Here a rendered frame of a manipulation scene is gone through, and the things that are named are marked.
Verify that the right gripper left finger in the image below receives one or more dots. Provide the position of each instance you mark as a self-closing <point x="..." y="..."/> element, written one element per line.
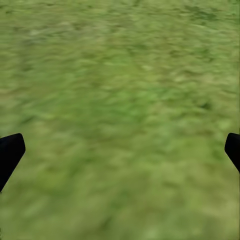
<point x="12" y="148"/>

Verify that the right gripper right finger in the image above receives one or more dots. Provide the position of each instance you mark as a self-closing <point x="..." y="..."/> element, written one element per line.
<point x="232" y="148"/>

